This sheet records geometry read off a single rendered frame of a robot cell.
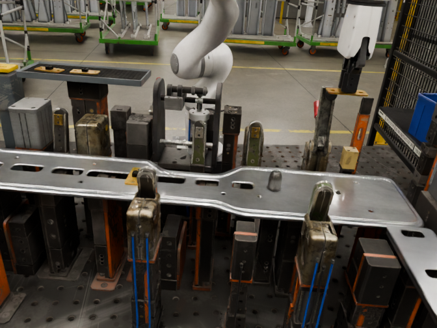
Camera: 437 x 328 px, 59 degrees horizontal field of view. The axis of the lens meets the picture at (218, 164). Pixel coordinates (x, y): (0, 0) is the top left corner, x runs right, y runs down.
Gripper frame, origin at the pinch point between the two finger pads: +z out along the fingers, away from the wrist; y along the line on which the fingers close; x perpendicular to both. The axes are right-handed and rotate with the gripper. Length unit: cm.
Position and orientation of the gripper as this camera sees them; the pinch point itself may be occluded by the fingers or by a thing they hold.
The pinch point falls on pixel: (348, 81)
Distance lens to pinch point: 87.7
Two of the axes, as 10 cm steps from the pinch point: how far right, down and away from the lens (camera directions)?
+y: -0.5, 4.5, -8.9
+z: -0.6, 8.9, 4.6
